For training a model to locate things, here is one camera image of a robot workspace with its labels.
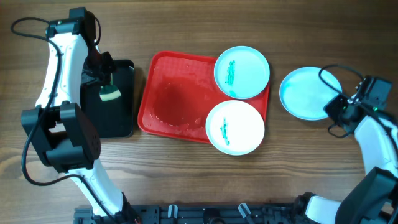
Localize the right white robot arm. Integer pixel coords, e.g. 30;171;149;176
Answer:
291;76;397;223

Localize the white plate green smear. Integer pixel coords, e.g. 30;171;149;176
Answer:
205;100;265;156

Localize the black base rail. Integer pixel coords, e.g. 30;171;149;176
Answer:
73;203;298;224

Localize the light blue plate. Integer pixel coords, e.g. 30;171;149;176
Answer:
279;67;342;121

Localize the green yellow sponge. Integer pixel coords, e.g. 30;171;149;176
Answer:
99;85;121;101

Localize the blue plate green smear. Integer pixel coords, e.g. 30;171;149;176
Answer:
214;46;271;100

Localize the black plastic tray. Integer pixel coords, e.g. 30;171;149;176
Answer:
80;60;135;138

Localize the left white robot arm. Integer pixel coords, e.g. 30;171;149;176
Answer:
21;7;141;223

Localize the left black cable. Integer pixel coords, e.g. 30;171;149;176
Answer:
10;17;118;223

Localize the red plastic tray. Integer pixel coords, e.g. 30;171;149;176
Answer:
137;50;270;144

